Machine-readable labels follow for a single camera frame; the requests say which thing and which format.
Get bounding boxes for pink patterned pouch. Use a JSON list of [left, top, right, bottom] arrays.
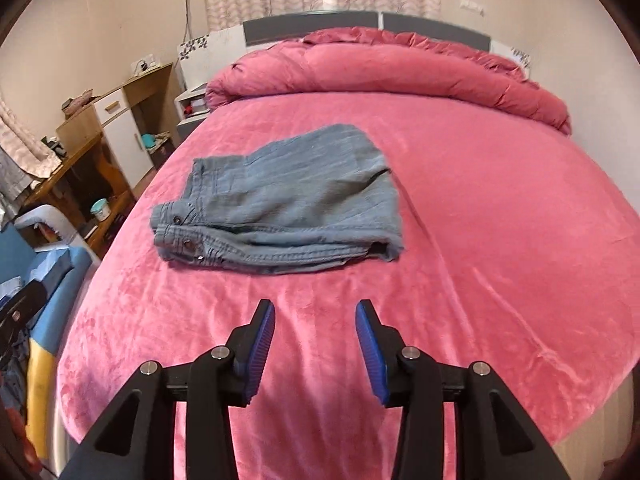
[[61, 89, 97, 114]]

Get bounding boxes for grey nightstand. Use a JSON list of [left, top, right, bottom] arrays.
[[173, 82, 212, 142]]

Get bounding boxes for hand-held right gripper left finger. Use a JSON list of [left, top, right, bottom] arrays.
[[57, 300, 277, 480]]

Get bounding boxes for pink plush blanket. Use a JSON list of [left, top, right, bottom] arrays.
[[55, 87, 640, 480]]

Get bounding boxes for light blue denim pants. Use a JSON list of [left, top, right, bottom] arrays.
[[150, 122, 406, 277]]

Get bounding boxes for wooden desk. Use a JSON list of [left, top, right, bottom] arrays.
[[22, 62, 176, 262]]

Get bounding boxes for white cabinet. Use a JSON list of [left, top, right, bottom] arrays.
[[94, 87, 157, 189]]

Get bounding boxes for grey bed headboard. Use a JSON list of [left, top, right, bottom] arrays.
[[242, 10, 493, 53]]

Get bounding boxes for white patterned headboard panel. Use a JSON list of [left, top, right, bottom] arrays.
[[490, 40, 533, 82], [177, 30, 249, 92]]

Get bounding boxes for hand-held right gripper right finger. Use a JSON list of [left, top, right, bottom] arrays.
[[355, 300, 571, 480]]

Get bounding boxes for pale patterned window curtain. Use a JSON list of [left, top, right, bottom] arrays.
[[0, 91, 64, 182]]

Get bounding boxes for hanging power cable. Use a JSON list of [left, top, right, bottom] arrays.
[[181, 0, 196, 43]]

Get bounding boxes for red quilt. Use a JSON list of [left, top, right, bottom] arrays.
[[205, 27, 574, 137]]

